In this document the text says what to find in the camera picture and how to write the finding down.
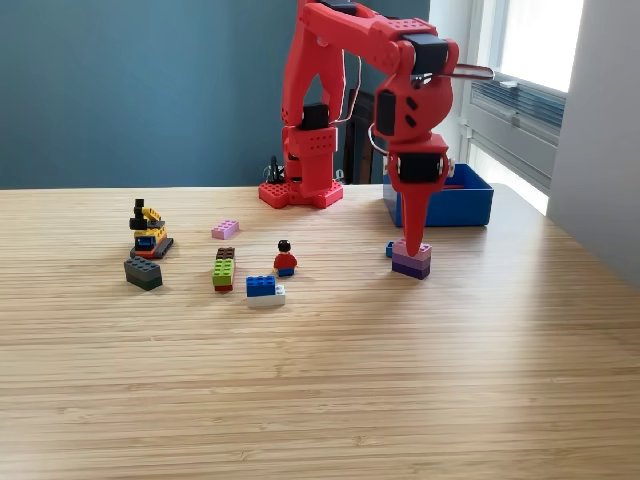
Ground pink purple brick stack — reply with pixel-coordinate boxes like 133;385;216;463
390;236;434;281

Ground toy figure red shirt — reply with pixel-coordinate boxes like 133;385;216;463
271;239;300;279

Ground yellow toy digger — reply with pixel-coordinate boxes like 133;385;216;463
128;198;175;260

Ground blue plastic bin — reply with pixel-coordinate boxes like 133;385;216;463
383;162;495;229

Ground black chair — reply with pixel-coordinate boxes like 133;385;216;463
342;88;377;185

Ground grey window vent grille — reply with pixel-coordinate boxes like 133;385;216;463
470;68;568;132

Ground blue on white brick stack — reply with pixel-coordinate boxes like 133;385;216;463
245;275;288;308

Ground green brown red brick stack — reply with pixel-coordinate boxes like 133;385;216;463
211;246;237;293

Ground dark grey brick stack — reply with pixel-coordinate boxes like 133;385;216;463
123;256;164;292

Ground white window frame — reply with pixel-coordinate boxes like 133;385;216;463
458;0;585;204

